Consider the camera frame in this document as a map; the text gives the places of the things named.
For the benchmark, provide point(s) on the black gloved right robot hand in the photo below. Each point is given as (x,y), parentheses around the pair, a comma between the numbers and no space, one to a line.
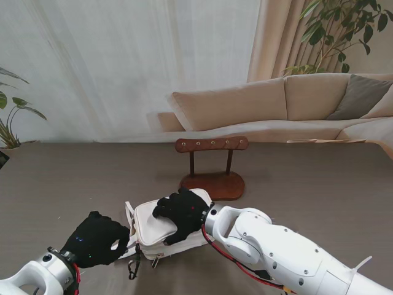
(184,212)

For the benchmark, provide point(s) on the grey sofa cushion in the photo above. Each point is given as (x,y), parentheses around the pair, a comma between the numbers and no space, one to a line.
(359,95)

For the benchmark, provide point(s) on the dark flat object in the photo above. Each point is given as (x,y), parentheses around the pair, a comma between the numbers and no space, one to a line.
(3,159)

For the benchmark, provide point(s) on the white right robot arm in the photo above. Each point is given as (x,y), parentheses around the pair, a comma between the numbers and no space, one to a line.
(291,252)

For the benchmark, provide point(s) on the beige curtain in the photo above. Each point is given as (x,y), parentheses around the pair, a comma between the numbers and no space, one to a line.
(276,37)

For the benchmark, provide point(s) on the beige sofa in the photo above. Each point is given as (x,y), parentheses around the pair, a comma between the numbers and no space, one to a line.
(233,104)

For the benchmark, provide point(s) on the beige sofa cushion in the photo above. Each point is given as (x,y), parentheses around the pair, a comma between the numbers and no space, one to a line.
(382,106)

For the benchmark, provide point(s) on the white zippered pouch bag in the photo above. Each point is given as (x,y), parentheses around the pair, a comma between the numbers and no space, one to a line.
(153,227)

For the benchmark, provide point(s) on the brown wooden jewelry stand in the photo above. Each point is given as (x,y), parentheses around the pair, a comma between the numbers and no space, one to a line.
(212,184)

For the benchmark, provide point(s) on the tall green leafy plant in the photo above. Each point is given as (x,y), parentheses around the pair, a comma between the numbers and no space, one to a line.
(316,30)

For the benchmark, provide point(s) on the broad-leaf green potted plant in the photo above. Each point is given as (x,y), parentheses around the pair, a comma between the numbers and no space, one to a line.
(21,103)

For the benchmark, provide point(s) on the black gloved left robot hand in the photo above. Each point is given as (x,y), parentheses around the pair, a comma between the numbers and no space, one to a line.
(95,239)

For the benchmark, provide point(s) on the white sheer curtain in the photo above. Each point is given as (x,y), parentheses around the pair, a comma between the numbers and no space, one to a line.
(92,61)

